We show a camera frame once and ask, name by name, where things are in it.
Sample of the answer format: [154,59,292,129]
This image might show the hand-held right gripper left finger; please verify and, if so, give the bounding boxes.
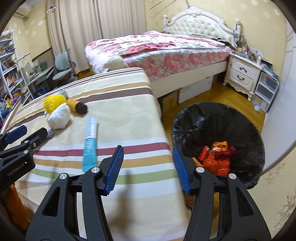
[26,145,125,241]

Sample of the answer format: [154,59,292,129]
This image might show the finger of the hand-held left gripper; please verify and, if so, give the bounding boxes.
[0,125,28,151]
[0,127,48,159]

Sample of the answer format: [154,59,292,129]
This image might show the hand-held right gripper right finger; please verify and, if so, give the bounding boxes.
[172,146,271,241]

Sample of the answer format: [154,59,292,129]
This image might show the white paper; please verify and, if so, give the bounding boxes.
[47,103,71,130]

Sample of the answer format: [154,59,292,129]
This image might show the orange red plastic wrapper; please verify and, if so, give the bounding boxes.
[198,146,211,161]

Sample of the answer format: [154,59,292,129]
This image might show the blue and white tube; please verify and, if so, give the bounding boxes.
[83,116,99,172]

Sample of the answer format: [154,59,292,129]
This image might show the orange foam fruit net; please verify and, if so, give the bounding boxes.
[203,155,231,177]

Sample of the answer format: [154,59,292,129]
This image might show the yellow foam fruit net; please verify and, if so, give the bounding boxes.
[44,95,67,114]

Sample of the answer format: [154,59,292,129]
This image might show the orange bottle with black cap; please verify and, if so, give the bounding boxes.
[66,98,88,114]

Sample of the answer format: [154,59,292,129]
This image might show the black bin with bag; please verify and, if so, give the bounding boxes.
[171,101,265,189]

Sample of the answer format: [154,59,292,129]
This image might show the white bookshelf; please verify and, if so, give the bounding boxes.
[0,32,30,126]

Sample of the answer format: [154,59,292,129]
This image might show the striped tablecloth table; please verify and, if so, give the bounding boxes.
[0,67,192,241]

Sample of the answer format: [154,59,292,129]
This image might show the grey study desk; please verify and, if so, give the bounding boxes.
[22,65,56,93]

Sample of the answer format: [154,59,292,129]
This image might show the brown cardboard box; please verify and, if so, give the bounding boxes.
[158,89,181,112]

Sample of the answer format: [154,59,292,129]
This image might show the grey desk chair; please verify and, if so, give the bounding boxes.
[52,49,78,81]

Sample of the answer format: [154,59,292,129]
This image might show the white storage box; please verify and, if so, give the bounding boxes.
[178,75,213,104]

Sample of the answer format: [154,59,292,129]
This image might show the white nightstand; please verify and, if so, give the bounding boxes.
[223,52,263,101]

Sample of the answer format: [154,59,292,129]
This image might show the white wardrobe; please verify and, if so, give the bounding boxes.
[264,23,296,171]

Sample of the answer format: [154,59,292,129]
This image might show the plastic drawer unit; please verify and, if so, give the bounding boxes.
[251,71,280,113]

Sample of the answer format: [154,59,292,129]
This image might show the floral quilt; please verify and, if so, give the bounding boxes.
[85,31,233,81]

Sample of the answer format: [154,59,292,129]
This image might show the white air conditioner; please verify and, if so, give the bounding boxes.
[17,3,31,18]

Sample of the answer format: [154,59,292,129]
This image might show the stack of books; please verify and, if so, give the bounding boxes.
[261,59,280,80]

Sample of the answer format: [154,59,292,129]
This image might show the clutter of small items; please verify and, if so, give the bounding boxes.
[235,39,264,62]

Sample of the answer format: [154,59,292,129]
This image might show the dark clothing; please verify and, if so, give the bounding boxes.
[209,35,232,44]

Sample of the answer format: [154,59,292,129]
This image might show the beige curtains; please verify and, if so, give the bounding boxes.
[47,0,145,79]

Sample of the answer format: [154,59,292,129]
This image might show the bed with floral cover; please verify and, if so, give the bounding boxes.
[148,6,242,98]

